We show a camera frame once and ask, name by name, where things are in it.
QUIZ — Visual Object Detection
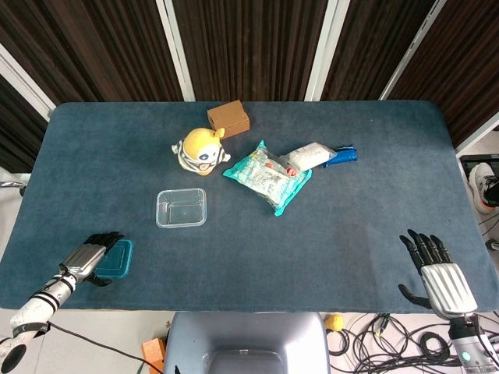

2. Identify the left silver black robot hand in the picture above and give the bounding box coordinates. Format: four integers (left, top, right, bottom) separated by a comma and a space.
58, 231, 126, 288

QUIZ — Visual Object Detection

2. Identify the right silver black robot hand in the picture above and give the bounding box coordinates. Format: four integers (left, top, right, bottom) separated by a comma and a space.
398, 228, 479, 321

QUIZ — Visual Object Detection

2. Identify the blue plastic container lid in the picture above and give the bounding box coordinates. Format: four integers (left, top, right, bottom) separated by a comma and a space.
94, 238, 135, 279

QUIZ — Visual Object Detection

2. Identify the brown cardboard box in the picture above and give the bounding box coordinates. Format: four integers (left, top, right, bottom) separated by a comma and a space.
207, 99, 251, 139

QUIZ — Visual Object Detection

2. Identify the grey metal chair leg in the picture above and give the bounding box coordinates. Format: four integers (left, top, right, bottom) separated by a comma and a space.
0, 179, 27, 197

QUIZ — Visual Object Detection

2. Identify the white sneaker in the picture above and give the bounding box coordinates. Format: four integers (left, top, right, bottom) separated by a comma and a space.
468, 162, 499, 213

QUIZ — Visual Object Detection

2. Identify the clear plastic food container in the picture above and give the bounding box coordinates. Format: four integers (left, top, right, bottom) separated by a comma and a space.
155, 187, 207, 230

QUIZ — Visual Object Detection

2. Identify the orange block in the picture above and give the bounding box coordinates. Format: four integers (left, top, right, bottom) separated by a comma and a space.
141, 337, 167, 372

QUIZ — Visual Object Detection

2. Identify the yellow ball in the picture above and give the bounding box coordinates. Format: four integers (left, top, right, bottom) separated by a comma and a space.
324, 313, 345, 333

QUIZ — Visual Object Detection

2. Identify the black equipment case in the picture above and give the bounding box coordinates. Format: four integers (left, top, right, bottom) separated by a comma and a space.
459, 153, 499, 172

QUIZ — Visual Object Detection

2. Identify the yellow plush toy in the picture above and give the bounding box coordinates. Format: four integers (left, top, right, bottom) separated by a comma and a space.
171, 127, 232, 178

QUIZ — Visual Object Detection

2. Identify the blue snack wrapper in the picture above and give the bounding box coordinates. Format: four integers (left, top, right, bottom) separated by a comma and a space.
322, 144, 359, 169

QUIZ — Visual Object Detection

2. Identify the blue table cloth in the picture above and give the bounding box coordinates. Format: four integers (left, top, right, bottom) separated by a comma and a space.
0, 101, 499, 315

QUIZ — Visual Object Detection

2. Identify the grey robot torso base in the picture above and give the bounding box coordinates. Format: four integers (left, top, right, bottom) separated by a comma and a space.
163, 311, 332, 374

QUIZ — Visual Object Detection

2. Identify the white tissue pack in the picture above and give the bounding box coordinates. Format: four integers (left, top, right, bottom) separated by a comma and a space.
278, 142, 337, 171

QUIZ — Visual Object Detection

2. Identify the teal snack bag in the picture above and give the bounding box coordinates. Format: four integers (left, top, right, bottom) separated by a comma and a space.
222, 139, 313, 217

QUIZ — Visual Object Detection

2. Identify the thin black floor cable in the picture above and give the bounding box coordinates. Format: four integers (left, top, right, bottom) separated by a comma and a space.
477, 209, 499, 251

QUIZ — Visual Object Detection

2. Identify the black floor cable tangle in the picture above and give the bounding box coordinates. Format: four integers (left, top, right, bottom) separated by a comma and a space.
327, 312, 469, 370

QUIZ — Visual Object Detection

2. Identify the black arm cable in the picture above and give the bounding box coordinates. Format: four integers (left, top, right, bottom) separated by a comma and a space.
46, 321, 167, 373

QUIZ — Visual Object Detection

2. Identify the white partition frame post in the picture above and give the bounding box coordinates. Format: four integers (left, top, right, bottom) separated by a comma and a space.
379, 0, 448, 101
0, 42, 58, 120
155, 0, 196, 102
303, 0, 341, 102
454, 123, 499, 153

